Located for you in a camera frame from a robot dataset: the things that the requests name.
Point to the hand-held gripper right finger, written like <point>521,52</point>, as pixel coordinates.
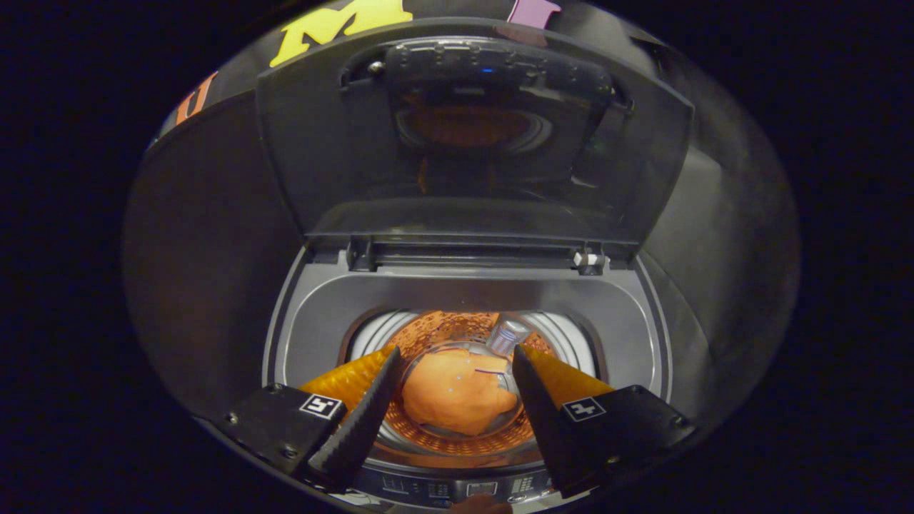
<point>550,421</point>

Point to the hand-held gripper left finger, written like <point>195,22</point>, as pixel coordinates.
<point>368,421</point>

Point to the orange yellow shirt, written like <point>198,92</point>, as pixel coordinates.
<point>450,392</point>

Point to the dark washing machine lid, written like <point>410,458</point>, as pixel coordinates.
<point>343,157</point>

